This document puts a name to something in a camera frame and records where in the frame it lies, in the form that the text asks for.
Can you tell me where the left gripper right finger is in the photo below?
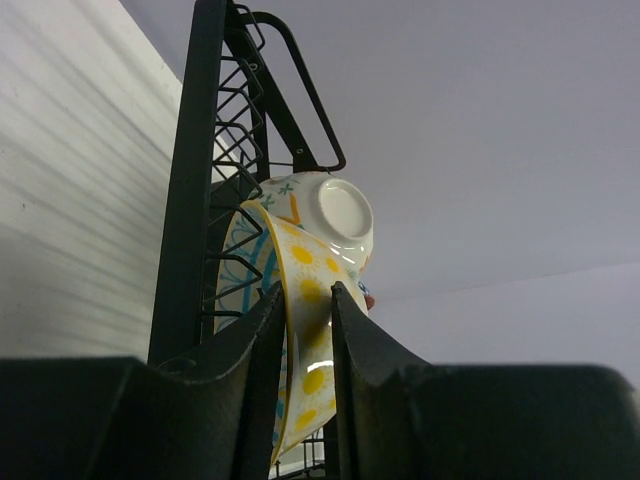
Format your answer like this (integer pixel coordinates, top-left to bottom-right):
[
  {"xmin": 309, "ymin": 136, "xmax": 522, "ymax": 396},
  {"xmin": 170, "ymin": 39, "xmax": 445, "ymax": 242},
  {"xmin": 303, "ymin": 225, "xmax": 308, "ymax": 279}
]
[{"xmin": 331, "ymin": 283, "xmax": 639, "ymax": 479}]

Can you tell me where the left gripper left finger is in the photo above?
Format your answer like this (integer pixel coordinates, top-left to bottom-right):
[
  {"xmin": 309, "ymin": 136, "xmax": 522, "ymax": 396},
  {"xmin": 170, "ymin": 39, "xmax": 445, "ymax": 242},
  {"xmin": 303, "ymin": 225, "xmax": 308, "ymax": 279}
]
[{"xmin": 1, "ymin": 284, "xmax": 286, "ymax": 479}]

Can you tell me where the white floral pattern bowl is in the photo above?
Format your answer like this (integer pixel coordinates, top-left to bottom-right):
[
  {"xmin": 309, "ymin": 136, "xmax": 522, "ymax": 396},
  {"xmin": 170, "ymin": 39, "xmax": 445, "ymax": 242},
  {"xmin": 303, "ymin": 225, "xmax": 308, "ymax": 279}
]
[{"xmin": 250, "ymin": 171, "xmax": 374, "ymax": 279}]

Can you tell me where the yellow sun pattern bowl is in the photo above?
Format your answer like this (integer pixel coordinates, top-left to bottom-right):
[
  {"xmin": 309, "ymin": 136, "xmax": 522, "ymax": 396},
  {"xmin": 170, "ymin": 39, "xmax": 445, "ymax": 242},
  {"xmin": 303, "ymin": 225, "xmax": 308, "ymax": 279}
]
[{"xmin": 213, "ymin": 200, "xmax": 367, "ymax": 460}]

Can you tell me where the black wire dish rack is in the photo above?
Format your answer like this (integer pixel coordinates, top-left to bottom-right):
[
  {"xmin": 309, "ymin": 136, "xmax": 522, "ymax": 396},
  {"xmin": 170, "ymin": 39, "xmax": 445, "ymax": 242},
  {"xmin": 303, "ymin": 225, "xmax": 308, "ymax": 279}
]
[{"xmin": 148, "ymin": 1, "xmax": 317, "ymax": 479}]

